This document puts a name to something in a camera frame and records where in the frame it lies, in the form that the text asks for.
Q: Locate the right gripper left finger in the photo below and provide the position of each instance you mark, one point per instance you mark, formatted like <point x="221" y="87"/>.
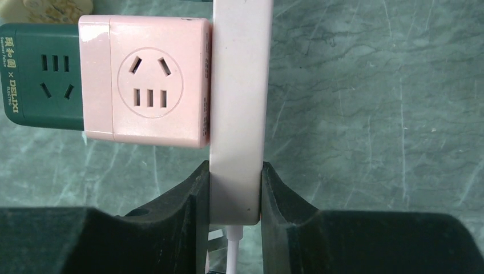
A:
<point x="166" y="235"/>

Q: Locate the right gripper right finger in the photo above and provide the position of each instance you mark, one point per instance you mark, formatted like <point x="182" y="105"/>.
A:
<point x="297" y="237"/>

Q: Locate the pink cube socket adapter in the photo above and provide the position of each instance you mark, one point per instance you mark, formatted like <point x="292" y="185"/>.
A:
<point x="145" y="80"/>

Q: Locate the dark green cube adapter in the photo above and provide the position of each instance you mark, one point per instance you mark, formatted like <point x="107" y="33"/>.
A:
<point x="40" y="75"/>

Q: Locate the pink power strip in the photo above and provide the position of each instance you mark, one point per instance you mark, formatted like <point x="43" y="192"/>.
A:
<point x="241" y="44"/>

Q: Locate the beige cube socket adapter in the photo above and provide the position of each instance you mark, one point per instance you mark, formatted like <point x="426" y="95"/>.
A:
<point x="44" y="11"/>

